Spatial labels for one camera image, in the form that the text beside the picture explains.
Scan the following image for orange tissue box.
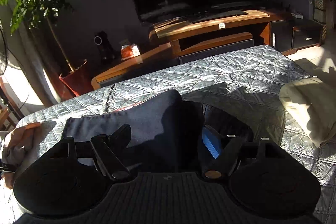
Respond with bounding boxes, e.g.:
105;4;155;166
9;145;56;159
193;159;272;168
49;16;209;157
120;39;140;60

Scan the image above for wooden low side table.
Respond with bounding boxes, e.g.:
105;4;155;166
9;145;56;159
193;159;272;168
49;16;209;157
91;43;173;90

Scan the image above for black speaker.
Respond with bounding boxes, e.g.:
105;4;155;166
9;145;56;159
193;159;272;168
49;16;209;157
93;31;117;65

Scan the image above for wooden TV stand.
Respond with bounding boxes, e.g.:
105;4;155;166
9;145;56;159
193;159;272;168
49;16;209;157
149;10;325;57

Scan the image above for dark navy garment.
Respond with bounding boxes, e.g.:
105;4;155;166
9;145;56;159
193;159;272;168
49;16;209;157
62;90;253;165

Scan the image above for grey quilted table cover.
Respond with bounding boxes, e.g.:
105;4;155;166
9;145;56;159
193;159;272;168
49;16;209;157
19;46;335;223

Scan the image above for red plant pot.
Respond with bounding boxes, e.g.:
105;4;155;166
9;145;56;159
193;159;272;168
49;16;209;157
59;60;93;97

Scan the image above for beige cream garment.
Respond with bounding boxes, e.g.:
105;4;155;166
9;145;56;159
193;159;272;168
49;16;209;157
279;76;335;148

